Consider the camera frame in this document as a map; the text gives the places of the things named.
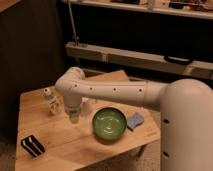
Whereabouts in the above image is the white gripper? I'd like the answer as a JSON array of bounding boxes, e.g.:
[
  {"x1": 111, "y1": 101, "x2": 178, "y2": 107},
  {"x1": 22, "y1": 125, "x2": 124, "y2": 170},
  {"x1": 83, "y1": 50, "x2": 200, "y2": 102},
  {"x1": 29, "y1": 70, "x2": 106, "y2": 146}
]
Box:
[{"x1": 64, "y1": 105, "x2": 81, "y2": 117}]

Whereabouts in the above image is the white ceramic cup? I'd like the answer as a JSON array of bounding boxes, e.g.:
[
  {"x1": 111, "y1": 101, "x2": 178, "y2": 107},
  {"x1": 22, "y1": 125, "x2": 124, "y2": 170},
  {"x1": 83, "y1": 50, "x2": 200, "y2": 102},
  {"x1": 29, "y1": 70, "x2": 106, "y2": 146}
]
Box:
[{"x1": 81, "y1": 98, "x2": 92, "y2": 117}]

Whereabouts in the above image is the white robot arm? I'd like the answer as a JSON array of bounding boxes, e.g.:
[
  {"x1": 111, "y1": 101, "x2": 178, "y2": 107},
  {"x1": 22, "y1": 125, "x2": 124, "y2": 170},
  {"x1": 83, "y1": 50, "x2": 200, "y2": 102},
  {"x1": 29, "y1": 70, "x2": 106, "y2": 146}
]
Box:
[{"x1": 55, "y1": 67, "x2": 213, "y2": 171}]

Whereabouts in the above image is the black and white eraser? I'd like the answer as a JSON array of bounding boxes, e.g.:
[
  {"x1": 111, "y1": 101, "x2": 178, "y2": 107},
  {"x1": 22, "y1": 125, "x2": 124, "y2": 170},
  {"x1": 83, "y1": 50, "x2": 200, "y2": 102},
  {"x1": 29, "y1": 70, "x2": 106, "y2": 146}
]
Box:
[{"x1": 21, "y1": 135, "x2": 45, "y2": 157}]

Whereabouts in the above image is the small clear bottle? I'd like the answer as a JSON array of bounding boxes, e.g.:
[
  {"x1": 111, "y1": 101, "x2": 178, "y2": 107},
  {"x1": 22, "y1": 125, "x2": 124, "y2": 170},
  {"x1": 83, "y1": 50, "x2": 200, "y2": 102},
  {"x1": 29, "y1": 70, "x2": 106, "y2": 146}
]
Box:
[{"x1": 43, "y1": 88, "x2": 61, "y2": 115}]

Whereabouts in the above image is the green bowl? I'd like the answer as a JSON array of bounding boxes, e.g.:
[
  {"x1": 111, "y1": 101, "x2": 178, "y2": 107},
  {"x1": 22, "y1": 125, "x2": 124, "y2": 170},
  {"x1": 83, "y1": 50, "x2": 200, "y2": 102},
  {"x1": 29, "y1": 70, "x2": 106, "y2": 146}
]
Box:
[{"x1": 92, "y1": 107, "x2": 127, "y2": 141}]

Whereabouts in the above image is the wooden table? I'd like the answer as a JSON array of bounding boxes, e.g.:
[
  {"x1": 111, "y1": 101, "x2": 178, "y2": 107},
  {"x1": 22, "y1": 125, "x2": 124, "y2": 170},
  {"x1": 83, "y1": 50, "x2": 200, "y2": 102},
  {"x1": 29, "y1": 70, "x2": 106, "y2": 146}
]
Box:
[{"x1": 14, "y1": 69, "x2": 161, "y2": 171}]

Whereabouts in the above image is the metal stand pole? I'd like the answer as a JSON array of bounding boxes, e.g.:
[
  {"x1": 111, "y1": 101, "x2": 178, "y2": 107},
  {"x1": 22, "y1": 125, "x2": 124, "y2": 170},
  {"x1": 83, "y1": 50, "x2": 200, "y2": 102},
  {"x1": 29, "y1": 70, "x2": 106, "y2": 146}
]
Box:
[{"x1": 67, "y1": 0, "x2": 79, "y2": 46}]

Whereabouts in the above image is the wooden shelf beam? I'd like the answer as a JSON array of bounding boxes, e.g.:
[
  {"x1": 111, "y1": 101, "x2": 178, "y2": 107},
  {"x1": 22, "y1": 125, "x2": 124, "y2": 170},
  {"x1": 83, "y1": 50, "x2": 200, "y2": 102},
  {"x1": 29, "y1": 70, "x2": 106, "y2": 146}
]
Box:
[{"x1": 65, "y1": 42, "x2": 213, "y2": 80}]

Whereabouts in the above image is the upper wooden shelf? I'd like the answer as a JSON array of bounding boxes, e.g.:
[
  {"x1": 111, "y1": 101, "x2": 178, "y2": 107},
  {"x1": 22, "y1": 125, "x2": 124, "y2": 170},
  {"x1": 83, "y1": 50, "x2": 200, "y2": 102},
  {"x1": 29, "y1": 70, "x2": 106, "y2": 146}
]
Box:
[{"x1": 61, "y1": 0, "x2": 213, "y2": 20}]

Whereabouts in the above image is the black handle on beam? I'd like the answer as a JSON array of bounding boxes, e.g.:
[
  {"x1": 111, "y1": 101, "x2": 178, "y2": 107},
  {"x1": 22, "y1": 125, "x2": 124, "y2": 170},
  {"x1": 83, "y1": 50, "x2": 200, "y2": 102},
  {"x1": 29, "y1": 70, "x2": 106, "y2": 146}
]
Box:
[{"x1": 164, "y1": 56, "x2": 193, "y2": 65}]

